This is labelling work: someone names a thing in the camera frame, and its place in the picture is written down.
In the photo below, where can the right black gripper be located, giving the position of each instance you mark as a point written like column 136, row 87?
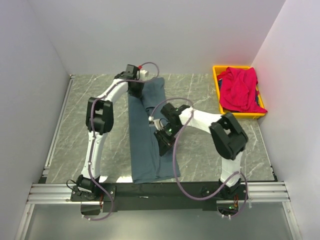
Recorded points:
column 165, row 143

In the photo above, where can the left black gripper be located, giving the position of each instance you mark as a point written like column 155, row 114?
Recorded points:
column 139, row 93

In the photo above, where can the blue-grey t-shirt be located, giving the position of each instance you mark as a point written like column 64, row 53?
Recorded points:
column 146, row 163

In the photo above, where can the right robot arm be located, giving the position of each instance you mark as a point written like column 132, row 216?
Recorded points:
column 228, row 136

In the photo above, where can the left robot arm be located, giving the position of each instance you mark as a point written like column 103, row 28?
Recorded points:
column 100, row 121

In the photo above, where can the black base beam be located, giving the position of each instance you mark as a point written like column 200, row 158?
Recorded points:
column 152, row 196

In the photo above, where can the red t-shirt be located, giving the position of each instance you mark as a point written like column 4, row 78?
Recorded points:
column 246, row 74

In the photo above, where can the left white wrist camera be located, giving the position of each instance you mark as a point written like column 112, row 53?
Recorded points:
column 142, row 74

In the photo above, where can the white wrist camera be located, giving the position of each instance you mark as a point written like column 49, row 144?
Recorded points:
column 142, row 74
column 155, row 123

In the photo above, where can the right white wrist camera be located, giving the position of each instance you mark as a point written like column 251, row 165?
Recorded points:
column 155, row 123

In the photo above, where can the aluminium rail frame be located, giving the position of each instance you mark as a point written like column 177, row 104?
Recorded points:
column 161, row 210

